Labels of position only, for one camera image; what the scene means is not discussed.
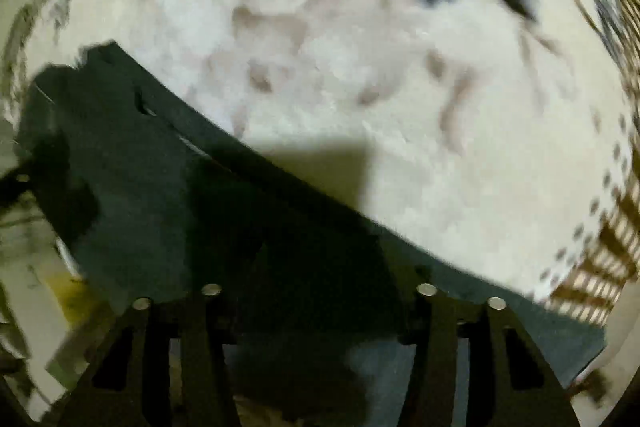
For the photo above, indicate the white floral printed blanket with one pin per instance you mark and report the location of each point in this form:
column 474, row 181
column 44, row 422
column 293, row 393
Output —
column 375, row 72

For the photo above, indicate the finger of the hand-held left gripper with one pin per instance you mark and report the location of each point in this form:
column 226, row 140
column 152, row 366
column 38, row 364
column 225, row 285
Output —
column 10, row 194

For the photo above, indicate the dark grey pants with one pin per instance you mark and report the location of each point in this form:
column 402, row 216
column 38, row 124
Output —
column 210, row 217

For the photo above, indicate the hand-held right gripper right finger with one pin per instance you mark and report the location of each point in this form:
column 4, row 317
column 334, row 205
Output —
column 435, row 332

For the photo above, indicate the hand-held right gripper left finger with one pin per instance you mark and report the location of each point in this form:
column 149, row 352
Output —
column 200, row 337

